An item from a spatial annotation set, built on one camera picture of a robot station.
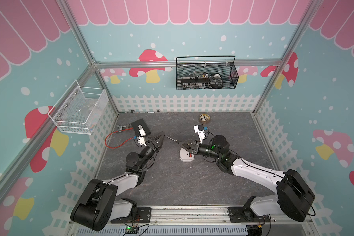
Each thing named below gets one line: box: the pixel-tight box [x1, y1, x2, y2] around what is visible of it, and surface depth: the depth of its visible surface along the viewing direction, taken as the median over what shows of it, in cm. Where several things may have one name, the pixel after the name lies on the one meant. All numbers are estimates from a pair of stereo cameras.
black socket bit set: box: [177, 73, 223, 89], surface depth 91 cm
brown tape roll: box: [199, 113, 211, 124], surface depth 118 cm
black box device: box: [130, 118, 152, 138], surface depth 111 cm
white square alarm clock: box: [179, 147, 195, 163], surface depth 93 cm
